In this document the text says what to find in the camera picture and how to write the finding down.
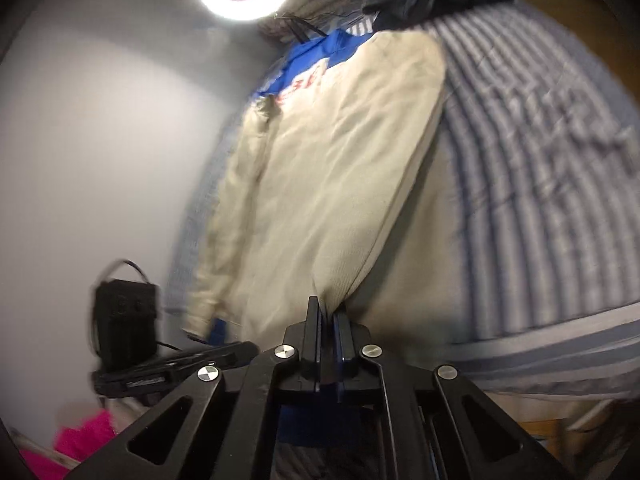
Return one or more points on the black tripod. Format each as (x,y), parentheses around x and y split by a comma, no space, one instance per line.
(300,27)

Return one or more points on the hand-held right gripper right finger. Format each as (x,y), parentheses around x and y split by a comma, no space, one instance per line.
(347,355)

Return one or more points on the pink cloth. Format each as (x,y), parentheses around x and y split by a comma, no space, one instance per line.
(85,440)

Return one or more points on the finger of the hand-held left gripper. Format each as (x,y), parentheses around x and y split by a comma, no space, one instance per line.
(165,367)

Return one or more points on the blue striped bed cover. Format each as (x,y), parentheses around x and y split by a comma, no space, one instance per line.
(525,160)

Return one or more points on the beige and blue jacket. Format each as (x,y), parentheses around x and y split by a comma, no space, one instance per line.
(325,160)

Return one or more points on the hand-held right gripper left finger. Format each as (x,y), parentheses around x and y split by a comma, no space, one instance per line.
(315,350)

